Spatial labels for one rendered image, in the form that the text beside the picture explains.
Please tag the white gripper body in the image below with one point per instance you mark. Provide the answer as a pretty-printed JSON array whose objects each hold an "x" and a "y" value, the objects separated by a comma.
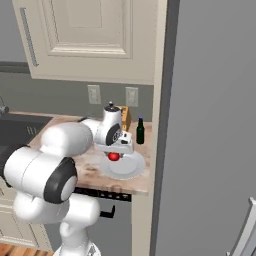
[{"x": 116, "y": 148}]

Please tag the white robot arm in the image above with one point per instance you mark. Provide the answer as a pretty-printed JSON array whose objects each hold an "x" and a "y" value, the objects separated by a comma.
[{"x": 33, "y": 170}]

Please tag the red tomato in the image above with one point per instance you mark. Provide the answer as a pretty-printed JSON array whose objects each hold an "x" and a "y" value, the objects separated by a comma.
[{"x": 114, "y": 157}]

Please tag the white plate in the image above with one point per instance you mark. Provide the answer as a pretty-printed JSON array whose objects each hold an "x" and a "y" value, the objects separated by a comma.
[{"x": 128, "y": 168}]

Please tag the dark green bottle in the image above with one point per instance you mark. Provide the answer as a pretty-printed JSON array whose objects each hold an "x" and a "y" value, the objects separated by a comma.
[{"x": 140, "y": 133}]

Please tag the wooden knife block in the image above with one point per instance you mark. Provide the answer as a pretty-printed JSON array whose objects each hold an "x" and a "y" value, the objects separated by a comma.
[{"x": 126, "y": 118}]

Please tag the cream tall side panel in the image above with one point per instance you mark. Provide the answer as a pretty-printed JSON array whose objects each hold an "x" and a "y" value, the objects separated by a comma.
[{"x": 141, "y": 216}]

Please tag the grey dishwasher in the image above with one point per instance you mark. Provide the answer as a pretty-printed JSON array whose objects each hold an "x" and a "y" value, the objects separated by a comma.
[{"x": 116, "y": 230}]

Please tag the grey fridge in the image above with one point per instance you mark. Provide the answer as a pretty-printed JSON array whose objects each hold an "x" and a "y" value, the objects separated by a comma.
[{"x": 210, "y": 116}]

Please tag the dark sink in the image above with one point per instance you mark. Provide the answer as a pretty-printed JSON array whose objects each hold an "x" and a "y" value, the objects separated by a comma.
[{"x": 16, "y": 130}]

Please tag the cream cupboard door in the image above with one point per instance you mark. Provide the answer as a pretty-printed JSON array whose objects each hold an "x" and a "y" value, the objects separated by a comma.
[{"x": 90, "y": 36}]

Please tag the silver tap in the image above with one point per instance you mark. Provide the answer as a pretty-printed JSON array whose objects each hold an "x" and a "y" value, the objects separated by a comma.
[{"x": 3, "y": 107}]

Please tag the cream base cupboard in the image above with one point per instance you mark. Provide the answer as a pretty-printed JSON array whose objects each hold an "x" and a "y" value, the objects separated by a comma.
[{"x": 20, "y": 233}]

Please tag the cream wall outlet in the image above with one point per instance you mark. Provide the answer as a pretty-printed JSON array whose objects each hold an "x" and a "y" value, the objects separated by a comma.
[
  {"x": 131, "y": 96},
  {"x": 94, "y": 94}
]

